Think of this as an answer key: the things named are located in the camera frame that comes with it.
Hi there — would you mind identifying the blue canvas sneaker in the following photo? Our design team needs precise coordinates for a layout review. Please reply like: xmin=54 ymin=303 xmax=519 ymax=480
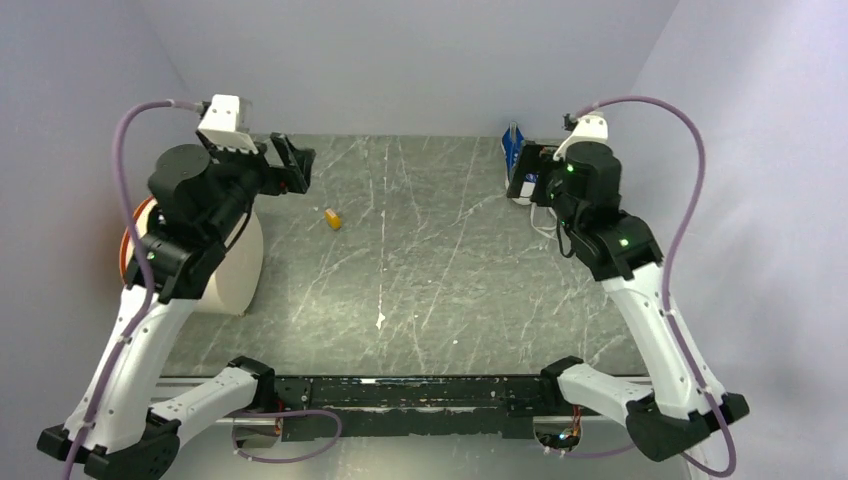
xmin=501 ymin=121 xmax=537 ymax=206

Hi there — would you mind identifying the white shoelace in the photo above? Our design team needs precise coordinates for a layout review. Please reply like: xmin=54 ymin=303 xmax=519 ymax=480
xmin=529 ymin=203 xmax=559 ymax=242

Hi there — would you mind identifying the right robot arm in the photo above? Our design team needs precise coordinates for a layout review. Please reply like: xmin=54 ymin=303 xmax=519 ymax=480
xmin=507 ymin=141 xmax=750 ymax=462

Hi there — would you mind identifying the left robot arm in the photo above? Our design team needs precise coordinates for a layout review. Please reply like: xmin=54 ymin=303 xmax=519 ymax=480
xmin=36 ymin=133 xmax=316 ymax=479

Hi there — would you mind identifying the small yellow block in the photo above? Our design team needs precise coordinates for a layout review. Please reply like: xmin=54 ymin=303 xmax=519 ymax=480
xmin=324 ymin=208 xmax=343 ymax=231

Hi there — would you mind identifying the white orange cylindrical bucket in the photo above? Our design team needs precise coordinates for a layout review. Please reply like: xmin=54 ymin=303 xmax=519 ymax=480
xmin=118 ymin=195 xmax=265 ymax=317

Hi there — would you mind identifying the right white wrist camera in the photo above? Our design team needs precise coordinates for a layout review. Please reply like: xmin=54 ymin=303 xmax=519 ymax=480
xmin=553 ymin=111 xmax=609 ymax=161

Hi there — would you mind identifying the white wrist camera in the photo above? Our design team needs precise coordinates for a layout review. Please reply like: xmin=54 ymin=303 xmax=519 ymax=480
xmin=197 ymin=94 xmax=259 ymax=154
xmin=553 ymin=111 xmax=609 ymax=161

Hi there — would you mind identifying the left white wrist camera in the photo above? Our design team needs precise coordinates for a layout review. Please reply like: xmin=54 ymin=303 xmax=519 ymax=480
xmin=197 ymin=94 xmax=259 ymax=154

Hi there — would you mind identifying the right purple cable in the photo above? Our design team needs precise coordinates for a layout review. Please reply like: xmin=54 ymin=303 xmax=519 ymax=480
xmin=543 ymin=95 xmax=738 ymax=479

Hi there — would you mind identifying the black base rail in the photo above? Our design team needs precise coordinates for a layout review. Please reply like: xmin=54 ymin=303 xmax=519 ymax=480
xmin=209 ymin=374 xmax=604 ymax=443

